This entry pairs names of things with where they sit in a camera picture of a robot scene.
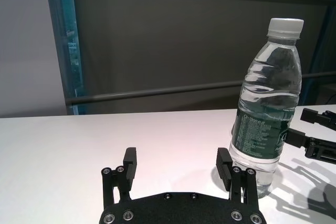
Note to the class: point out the clear water bottle green label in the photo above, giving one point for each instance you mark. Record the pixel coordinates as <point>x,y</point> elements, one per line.
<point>265,119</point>

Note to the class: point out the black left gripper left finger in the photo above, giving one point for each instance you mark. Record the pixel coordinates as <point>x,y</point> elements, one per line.
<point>128,174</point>

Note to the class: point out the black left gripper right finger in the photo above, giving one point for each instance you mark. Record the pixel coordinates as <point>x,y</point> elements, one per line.
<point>225,171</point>

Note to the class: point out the grey metal handrail bar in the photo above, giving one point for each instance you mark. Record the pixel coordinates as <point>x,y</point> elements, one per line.
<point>157,92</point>

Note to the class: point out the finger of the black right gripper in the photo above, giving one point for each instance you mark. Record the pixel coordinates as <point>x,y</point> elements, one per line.
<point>323,119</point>
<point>320,148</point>

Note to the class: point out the blue window frame strip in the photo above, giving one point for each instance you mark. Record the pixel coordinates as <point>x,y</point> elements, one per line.
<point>69,51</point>

